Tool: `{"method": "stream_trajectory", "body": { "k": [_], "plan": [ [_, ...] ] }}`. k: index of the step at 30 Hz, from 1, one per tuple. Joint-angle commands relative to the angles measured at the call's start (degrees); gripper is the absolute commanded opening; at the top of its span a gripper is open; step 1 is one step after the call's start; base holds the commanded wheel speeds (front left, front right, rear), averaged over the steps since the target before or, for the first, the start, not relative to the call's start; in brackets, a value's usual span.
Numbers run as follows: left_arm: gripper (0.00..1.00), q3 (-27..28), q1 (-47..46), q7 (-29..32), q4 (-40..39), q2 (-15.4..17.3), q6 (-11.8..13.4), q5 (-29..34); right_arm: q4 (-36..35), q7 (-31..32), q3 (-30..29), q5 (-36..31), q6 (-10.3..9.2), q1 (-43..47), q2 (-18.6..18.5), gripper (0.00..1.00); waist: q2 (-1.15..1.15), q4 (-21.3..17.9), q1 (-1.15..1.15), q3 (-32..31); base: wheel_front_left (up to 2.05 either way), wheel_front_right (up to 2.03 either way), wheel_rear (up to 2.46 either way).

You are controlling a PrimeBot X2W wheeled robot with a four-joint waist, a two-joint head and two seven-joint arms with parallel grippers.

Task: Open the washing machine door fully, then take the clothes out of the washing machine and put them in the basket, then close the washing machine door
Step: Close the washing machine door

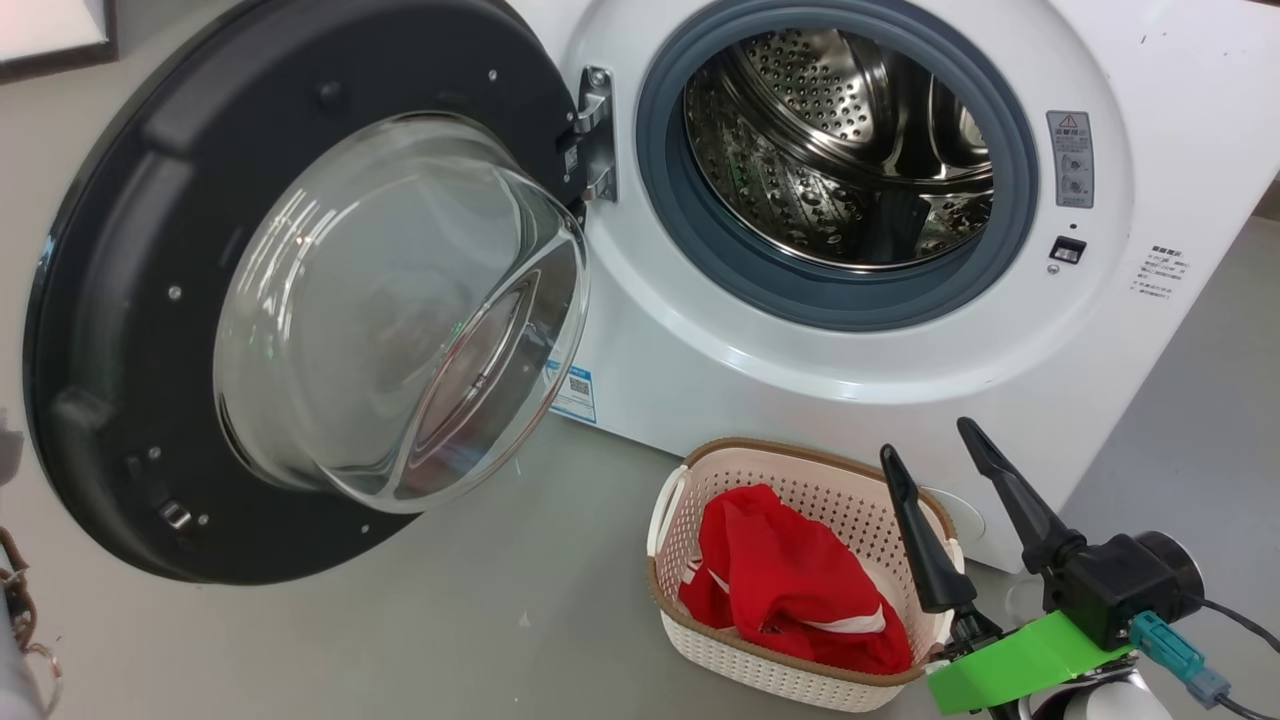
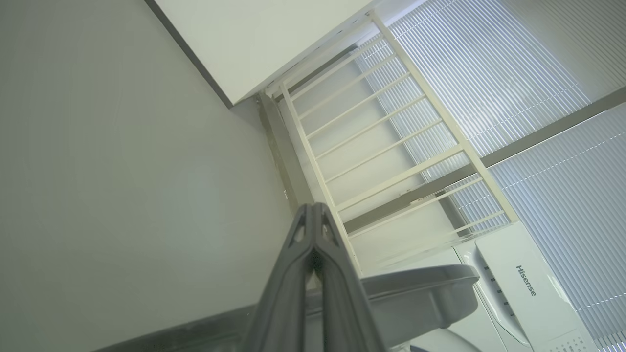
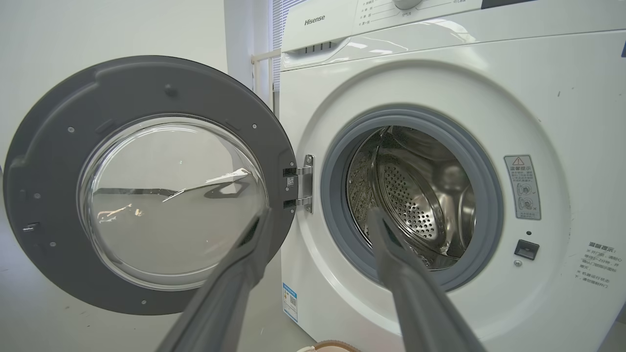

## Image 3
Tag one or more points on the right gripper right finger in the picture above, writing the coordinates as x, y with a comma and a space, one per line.
415, 303

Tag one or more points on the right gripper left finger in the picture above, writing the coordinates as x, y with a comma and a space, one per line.
225, 298

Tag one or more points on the round black glass washer door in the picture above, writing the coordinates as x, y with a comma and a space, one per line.
49, 146

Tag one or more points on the cream perforated laundry basket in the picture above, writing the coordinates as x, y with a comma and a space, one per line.
332, 347

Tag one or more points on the stainless steel washing machine drum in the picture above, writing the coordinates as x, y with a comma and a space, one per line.
420, 195

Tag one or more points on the black door latch slot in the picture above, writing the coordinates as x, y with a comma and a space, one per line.
526, 249

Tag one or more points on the grey rubber door seal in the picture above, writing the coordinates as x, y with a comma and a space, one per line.
489, 195

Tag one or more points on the silver door hinge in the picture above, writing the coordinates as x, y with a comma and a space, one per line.
309, 183

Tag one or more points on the white front-load washing machine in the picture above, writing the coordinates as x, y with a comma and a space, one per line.
538, 98

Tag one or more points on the blue energy label sticker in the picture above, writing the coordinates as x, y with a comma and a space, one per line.
290, 303

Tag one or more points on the grey warning sticker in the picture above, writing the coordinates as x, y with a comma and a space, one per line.
522, 188

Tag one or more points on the white metal railing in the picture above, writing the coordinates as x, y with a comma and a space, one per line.
266, 55

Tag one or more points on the grey window blind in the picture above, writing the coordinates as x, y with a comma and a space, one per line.
281, 24

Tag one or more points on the white detergent drawer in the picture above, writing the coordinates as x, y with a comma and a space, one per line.
318, 34

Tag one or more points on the white control knob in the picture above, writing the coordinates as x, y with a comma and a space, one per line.
407, 4

